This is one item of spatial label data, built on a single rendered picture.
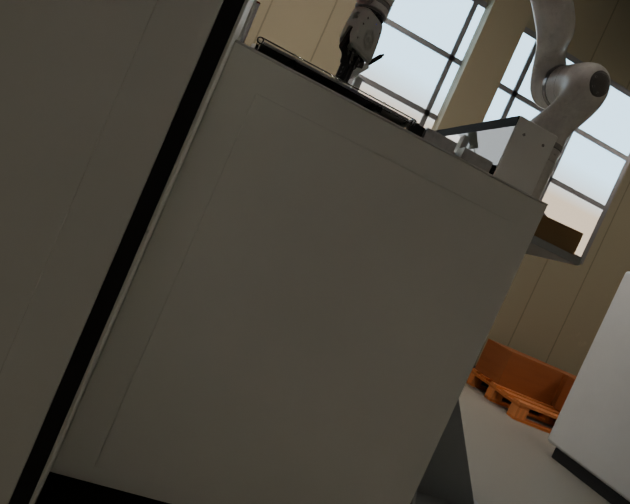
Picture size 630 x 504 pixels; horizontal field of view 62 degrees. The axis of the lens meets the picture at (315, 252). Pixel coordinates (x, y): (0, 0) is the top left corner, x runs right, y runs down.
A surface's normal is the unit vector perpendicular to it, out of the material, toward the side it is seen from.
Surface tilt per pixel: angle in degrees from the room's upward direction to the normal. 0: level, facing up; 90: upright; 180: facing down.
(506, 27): 90
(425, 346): 90
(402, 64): 90
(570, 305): 90
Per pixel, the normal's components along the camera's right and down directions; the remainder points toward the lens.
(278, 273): 0.23, 0.15
